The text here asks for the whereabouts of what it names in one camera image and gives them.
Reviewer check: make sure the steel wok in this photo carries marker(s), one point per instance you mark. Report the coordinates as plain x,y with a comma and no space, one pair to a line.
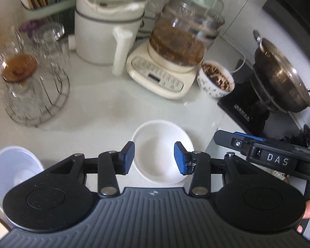
281,80

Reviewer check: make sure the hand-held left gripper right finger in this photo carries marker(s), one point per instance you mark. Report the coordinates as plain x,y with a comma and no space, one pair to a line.
180,160

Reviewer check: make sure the white electric pot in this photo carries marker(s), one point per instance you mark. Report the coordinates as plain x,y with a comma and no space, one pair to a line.
95,38

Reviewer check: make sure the translucent white plastic bowl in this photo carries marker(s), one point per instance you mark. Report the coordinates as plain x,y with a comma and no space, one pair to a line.
10,170

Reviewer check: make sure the black range hood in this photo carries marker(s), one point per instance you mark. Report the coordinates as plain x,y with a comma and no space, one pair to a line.
297,5

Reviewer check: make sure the white ceramic bowl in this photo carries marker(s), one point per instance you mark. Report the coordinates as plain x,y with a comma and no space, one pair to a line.
160,147

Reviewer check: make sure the black stove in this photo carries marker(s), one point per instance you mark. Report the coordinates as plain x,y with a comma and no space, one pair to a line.
237,106

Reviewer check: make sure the cream kettle base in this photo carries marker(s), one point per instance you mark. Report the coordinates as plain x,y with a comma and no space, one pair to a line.
149,77

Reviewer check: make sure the patterned bowl with tea leaves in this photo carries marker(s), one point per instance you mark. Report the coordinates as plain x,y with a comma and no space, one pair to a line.
214,82

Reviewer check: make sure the amber glass cup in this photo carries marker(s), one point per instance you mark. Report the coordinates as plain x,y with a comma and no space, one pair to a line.
19,67

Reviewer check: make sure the green chopstick holder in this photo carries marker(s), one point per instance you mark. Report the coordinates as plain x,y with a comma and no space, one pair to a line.
54,7

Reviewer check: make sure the glass kettle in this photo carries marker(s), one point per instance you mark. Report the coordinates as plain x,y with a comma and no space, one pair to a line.
180,36

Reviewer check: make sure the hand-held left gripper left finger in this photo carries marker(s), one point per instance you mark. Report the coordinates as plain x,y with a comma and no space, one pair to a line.
126,157

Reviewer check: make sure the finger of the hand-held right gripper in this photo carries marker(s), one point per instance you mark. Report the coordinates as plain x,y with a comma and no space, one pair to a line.
253,149

